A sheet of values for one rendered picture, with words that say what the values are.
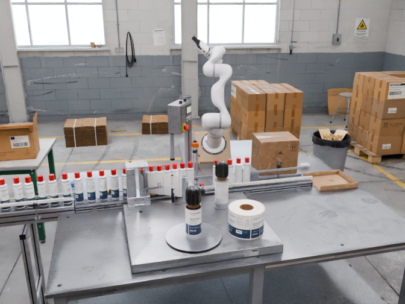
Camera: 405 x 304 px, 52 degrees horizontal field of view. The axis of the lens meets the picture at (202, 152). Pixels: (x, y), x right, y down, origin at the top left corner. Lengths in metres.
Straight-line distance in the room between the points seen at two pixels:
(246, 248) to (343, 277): 1.22
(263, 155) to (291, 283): 0.93
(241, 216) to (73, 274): 0.89
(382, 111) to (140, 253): 4.45
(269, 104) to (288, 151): 2.94
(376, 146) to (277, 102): 1.48
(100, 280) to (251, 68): 6.62
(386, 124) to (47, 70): 5.76
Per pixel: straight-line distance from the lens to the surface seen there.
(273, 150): 3.17
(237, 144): 3.97
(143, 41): 7.98
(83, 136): 6.71
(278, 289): 3.09
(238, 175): 2.89
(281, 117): 6.22
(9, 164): 3.96
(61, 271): 2.26
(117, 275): 2.17
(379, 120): 6.08
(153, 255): 2.19
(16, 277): 3.82
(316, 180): 3.26
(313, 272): 3.30
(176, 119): 2.69
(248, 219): 2.25
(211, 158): 3.50
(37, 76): 8.30
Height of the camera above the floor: 2.07
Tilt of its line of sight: 19 degrees down
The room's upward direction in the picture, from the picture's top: straight up
